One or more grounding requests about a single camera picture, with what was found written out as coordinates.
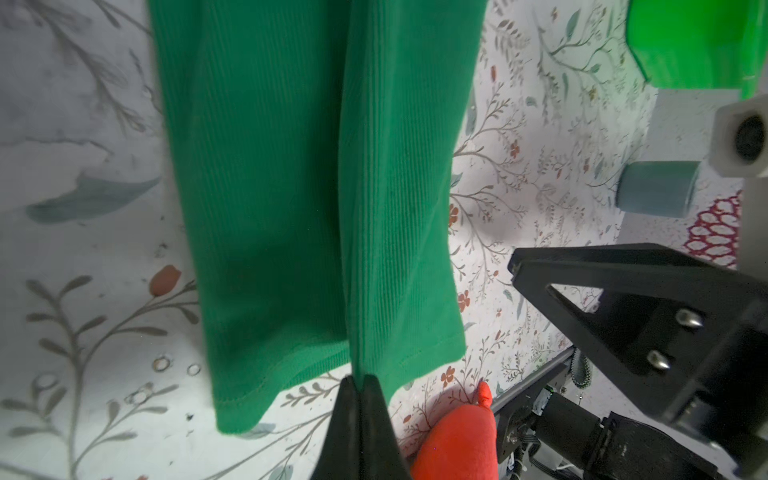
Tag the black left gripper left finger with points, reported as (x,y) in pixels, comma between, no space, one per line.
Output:
(340,455)

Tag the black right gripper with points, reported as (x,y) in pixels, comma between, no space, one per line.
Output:
(684,339)

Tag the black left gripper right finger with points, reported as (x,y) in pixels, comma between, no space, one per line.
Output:
(380,456)

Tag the green tank top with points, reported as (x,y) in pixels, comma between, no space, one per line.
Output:
(312,148)

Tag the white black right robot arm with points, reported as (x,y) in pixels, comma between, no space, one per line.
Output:
(617,447)

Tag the red fish plush toy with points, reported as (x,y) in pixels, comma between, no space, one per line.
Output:
(462,445)

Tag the teal green cup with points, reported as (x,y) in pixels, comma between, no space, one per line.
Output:
(658,188)

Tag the bright green plastic basket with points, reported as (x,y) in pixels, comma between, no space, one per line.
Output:
(695,45)

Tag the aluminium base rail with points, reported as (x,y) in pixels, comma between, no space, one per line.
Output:
(562,359)

